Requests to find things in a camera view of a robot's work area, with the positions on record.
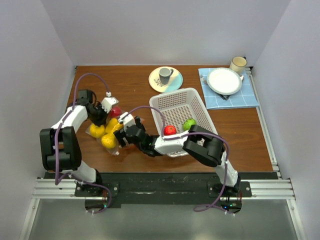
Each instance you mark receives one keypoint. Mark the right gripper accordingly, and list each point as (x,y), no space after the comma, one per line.
(120,135)

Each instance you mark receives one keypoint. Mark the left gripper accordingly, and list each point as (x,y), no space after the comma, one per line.
(103,119)

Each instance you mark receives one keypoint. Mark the yellow fake bell pepper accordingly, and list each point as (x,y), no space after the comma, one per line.
(113,125)

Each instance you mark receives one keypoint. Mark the clear zip top bag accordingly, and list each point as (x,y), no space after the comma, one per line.
(104,134)

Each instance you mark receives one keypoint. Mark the red fake apple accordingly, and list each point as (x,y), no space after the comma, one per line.
(169,130)

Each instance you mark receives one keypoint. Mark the green fake custard apple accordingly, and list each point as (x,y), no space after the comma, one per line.
(188,124)

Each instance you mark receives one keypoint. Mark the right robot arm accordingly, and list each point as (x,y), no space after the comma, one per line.
(206,147)

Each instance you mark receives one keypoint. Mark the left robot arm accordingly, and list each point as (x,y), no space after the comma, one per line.
(60,149)

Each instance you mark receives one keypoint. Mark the yellow fake lemon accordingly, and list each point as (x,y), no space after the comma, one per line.
(96,131)

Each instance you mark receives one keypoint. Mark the yellow fake fruit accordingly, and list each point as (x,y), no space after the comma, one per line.
(109,141)

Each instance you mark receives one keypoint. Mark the white plastic basket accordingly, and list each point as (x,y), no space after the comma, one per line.
(177,107)

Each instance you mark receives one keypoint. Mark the grey mug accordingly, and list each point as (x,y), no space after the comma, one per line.
(164,75)

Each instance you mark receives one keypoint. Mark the floral ceramic plate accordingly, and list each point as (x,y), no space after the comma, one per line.
(174,82)

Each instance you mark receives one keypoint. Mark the metal fork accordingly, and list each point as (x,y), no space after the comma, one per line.
(203,79)

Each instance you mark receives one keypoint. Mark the white paper plate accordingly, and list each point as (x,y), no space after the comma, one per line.
(224,81)

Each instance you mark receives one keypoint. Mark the blue checkered cloth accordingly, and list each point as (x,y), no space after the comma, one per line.
(244,98)

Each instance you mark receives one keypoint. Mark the cream enamel mug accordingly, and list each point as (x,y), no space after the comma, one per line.
(238,64)

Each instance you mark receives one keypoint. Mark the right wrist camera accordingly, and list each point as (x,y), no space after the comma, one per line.
(127,120)

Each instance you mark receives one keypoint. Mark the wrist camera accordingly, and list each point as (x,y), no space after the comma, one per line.
(108,103)
(127,120)

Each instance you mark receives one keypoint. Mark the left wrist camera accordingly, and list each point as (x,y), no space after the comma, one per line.
(108,103)

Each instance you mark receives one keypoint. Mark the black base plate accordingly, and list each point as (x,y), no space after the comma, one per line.
(161,188)

